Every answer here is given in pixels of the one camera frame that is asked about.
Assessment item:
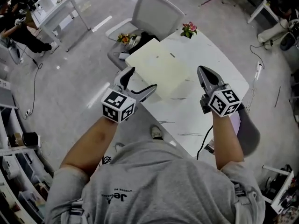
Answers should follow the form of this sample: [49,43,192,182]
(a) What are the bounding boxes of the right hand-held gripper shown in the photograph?
[197,65,245,118]

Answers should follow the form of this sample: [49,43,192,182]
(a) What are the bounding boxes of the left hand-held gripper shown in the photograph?
[100,67,157,124]

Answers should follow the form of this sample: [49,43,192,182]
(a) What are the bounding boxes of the cream box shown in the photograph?
[125,37,190,100]

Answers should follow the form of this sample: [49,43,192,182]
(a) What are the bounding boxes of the person's left forearm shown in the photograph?
[59,117,119,179]

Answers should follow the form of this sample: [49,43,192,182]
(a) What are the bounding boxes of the person's right forearm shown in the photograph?
[211,114,245,170]

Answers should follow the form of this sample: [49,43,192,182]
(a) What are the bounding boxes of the white marble table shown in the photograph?
[127,30,249,159]

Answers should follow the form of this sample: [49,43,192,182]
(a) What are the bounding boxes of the black bag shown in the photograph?
[128,31,161,55]

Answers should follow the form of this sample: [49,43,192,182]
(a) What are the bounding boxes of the orange flower bunch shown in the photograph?
[116,33,138,44]

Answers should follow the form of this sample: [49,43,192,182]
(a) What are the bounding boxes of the white power strip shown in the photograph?
[255,61,263,80]

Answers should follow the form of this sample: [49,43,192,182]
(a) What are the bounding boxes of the person's white shoe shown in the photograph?
[149,124,164,141]

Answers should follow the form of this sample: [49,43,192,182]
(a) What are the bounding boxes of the pink flowers in white pot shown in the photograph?
[180,21,198,39]

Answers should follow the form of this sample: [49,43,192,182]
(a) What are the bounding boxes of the grey chair with purple cushion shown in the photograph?
[231,104,261,158]

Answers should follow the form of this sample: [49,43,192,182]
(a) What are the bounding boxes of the grey mesh office chair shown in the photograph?
[105,0,185,71]

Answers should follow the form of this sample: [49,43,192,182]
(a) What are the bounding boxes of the person's grey shirt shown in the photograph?
[44,140,266,224]

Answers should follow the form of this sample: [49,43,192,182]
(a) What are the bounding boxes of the black cylinder container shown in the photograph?
[22,132,39,147]

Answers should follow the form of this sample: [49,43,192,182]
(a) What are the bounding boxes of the white box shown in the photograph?
[35,0,55,12]

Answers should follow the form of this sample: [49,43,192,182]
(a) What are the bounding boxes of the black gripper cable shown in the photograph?
[196,125,214,161]

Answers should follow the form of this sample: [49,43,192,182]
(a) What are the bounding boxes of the white metal frame table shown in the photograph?
[31,0,91,53]

